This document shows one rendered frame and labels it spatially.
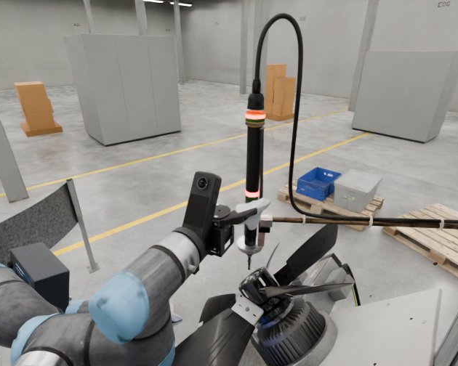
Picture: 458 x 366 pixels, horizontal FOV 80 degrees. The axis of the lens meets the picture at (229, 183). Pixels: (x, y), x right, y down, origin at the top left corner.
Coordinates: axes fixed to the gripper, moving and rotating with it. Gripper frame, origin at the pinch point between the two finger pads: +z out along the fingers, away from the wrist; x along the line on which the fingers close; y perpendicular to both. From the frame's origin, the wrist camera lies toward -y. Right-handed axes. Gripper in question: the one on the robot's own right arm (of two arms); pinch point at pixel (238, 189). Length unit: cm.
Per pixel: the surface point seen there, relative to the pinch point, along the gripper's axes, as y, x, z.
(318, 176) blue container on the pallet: 145, -39, 347
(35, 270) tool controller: 41, -69, -18
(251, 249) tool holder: 20.0, 1.4, 5.3
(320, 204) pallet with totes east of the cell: 152, -19, 276
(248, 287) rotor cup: 41.9, -1.7, 12.2
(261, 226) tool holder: 13.6, 3.0, 7.5
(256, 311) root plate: 46.7, 2.9, 8.7
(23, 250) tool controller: 41, -84, -14
